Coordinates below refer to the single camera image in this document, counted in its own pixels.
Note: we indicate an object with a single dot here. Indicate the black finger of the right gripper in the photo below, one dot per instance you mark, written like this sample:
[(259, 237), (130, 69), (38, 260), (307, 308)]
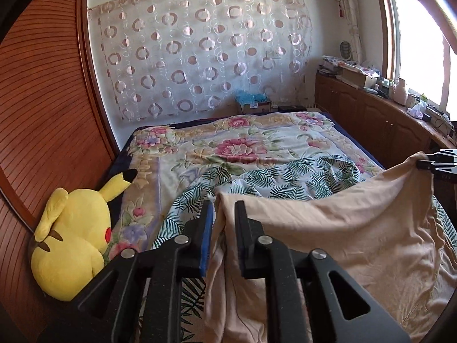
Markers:
[(443, 155)]

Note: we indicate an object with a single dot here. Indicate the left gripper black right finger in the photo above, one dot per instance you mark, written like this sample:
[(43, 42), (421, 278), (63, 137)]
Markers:
[(247, 231)]

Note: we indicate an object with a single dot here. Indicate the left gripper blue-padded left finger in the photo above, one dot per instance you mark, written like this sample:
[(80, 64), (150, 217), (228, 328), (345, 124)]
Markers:
[(199, 231)]

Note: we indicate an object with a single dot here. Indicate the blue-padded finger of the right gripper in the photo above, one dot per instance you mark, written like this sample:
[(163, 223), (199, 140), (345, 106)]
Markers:
[(433, 165)]

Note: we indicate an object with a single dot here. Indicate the beige cotton t-shirt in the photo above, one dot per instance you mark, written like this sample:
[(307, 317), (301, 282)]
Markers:
[(383, 231)]

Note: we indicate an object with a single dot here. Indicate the white tissue pack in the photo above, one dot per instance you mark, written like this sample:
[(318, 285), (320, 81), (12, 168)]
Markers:
[(418, 110)]

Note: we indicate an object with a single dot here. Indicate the long wooden side cabinet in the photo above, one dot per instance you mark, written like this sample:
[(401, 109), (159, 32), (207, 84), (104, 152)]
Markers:
[(381, 126)]

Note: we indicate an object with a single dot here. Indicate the pink plastic bottle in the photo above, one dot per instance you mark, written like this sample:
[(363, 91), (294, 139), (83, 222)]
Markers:
[(400, 92)]

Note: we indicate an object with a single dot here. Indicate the floral pink quilt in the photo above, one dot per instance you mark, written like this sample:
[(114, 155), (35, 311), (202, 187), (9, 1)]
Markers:
[(294, 156)]

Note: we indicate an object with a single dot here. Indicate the palm leaf print bedsheet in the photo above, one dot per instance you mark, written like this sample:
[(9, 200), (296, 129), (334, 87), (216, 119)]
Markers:
[(386, 229)]

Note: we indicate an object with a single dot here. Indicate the open cardboard box on cabinet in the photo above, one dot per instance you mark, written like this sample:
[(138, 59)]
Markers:
[(359, 76)]

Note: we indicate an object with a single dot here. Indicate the yellow Pikachu plush toy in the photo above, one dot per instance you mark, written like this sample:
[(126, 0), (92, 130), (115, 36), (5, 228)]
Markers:
[(67, 247)]

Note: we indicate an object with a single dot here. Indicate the wooden slatted headboard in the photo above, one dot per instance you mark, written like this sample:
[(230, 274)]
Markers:
[(53, 134)]

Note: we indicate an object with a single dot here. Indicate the sheer circle pattern curtain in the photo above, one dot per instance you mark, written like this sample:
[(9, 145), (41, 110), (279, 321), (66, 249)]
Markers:
[(184, 58)]

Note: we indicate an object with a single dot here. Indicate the window with wooden frame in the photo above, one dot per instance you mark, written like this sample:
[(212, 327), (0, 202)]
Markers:
[(422, 35)]

